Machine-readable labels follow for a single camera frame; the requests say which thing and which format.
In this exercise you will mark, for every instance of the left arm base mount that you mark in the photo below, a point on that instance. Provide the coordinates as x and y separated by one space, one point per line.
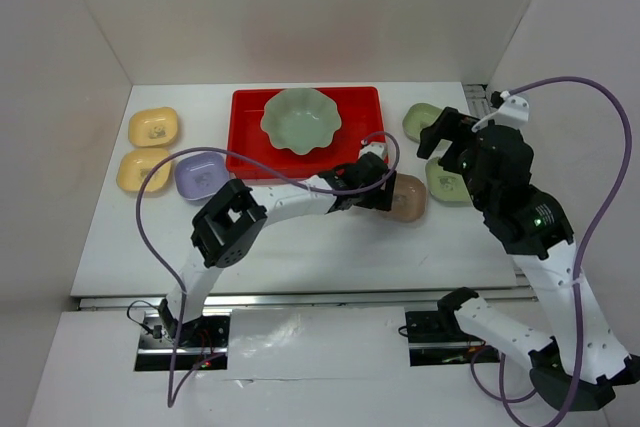
207 345

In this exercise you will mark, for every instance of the yellow square plate far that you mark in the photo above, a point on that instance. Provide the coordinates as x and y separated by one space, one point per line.
154 127

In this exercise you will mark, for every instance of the yellow square plate near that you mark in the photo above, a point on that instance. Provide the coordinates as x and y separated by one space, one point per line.
135 167

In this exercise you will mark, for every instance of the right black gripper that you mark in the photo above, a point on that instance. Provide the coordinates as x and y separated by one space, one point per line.
451 124

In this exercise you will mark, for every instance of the purple square plate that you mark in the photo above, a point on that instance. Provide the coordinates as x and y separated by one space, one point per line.
200 176

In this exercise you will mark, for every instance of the yellow square plate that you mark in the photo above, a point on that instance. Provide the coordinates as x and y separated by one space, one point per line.
154 127
135 167

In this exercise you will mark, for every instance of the green square plate far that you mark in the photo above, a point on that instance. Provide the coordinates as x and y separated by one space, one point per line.
418 117

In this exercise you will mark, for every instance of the green square plate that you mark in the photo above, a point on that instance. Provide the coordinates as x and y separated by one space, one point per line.
445 187
418 117

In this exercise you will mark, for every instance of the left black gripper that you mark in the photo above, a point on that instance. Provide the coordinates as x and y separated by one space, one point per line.
379 199

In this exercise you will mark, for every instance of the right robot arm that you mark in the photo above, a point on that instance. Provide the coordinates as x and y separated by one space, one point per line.
580 349

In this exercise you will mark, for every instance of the green square plate near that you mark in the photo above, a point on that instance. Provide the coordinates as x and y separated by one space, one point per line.
445 187

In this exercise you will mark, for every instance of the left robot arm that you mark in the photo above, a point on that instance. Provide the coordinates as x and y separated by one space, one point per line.
225 229

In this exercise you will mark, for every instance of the red plastic bin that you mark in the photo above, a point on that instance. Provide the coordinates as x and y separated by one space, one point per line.
358 107

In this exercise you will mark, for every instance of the green scalloped bowl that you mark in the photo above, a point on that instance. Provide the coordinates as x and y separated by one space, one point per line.
300 120

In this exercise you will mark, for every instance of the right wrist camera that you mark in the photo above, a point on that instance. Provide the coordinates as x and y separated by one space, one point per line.
508 110

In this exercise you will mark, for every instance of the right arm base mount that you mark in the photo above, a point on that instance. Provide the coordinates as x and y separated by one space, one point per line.
433 342

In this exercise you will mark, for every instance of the brown square plate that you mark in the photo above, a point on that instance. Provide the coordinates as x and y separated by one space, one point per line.
409 199

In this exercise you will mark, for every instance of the aluminium rail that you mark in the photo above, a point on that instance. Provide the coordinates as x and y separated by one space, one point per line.
230 301

